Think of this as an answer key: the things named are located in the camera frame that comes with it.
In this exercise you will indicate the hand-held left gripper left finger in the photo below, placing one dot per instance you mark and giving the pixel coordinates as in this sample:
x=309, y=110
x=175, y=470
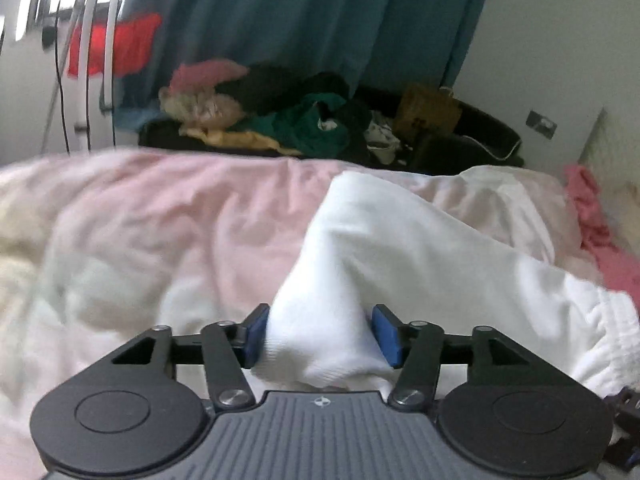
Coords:
x=256, y=335

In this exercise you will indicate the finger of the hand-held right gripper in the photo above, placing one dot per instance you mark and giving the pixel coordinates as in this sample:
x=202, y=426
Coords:
x=625, y=455
x=625, y=407

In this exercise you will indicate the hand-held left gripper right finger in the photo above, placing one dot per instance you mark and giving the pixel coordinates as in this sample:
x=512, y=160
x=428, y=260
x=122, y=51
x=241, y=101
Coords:
x=387, y=335

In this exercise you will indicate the white pants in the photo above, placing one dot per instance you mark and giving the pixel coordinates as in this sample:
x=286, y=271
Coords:
x=400, y=260

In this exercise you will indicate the pink and white duvet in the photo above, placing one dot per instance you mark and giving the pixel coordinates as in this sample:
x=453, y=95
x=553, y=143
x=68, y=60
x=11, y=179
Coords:
x=150, y=210

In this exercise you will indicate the pink fuzzy cloth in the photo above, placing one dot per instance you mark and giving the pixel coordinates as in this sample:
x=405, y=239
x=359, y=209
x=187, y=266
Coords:
x=600, y=240

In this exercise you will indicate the white patterned garment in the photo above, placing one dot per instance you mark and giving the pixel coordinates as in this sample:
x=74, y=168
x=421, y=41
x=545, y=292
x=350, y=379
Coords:
x=382, y=137

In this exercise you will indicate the green garment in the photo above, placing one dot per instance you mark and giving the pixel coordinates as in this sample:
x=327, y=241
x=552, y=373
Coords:
x=300, y=130

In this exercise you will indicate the brown bag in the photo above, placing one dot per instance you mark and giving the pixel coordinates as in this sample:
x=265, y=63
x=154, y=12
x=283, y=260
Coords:
x=425, y=110

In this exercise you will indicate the beige floral garment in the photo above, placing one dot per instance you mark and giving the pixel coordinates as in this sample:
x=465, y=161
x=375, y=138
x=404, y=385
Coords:
x=200, y=107

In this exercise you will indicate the beige padded headboard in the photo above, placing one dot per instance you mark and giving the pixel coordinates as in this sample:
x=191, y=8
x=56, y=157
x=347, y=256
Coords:
x=620, y=160

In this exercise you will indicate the black garment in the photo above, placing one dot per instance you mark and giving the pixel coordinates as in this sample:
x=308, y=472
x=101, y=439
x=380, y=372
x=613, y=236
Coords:
x=275, y=85

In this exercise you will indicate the pink garment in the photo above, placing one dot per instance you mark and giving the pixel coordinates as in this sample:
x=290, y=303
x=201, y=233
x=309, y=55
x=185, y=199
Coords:
x=205, y=72

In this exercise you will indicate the garment steamer stand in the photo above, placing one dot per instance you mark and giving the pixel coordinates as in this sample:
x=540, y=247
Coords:
x=82, y=85

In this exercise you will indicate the grey wall socket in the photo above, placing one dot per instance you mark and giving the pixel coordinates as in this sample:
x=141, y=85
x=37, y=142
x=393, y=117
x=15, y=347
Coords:
x=541, y=124

